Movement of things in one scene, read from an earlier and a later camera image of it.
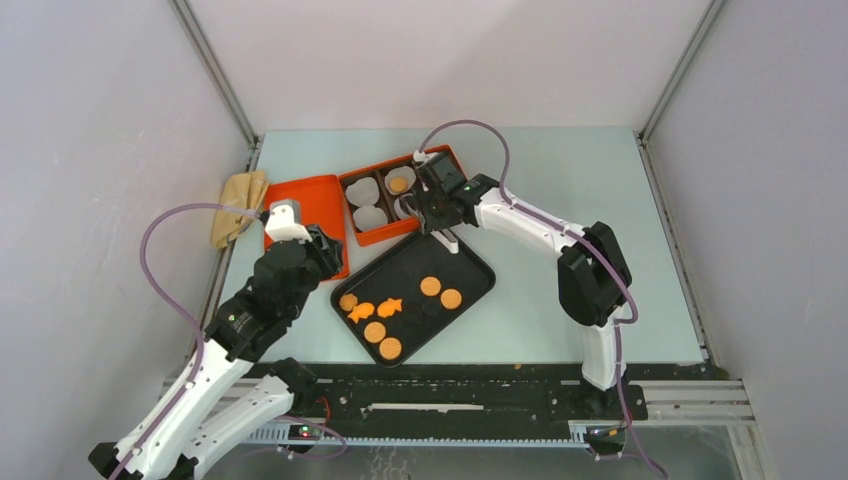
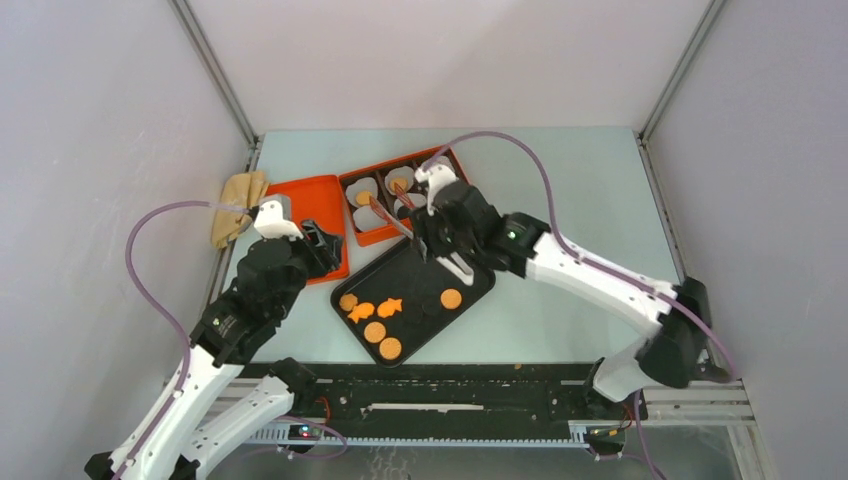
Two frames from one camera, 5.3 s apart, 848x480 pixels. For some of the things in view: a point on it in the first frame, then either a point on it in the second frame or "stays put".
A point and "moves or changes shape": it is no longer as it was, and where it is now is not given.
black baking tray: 406,298 stays put
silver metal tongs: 445,238 moves or changes shape
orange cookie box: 372,197 stays put
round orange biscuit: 398,184 stays put
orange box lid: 321,203 stays put
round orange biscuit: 430,286 -> 363,198
